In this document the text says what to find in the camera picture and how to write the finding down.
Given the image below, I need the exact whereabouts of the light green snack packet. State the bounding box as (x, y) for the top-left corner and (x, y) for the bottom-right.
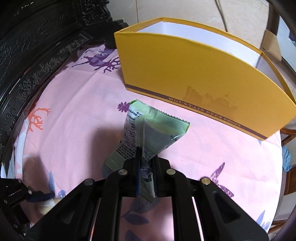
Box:
(102, 100), (190, 203)

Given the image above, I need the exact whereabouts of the pink patterned tablecloth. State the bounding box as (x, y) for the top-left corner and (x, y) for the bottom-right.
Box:
(15, 45), (281, 231)

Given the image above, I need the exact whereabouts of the blue cloth on chair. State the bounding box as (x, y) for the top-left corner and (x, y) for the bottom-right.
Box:
(282, 146), (292, 172)

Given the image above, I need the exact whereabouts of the yellow cardboard shoe box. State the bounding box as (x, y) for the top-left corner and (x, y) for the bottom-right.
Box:
(114, 18), (295, 140)

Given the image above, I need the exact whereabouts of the wooden chair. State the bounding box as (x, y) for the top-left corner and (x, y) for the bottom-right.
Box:
(268, 128), (295, 236)

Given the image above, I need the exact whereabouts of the brown cardboard box flap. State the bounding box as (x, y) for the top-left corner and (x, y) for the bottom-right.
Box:
(260, 30), (282, 62)

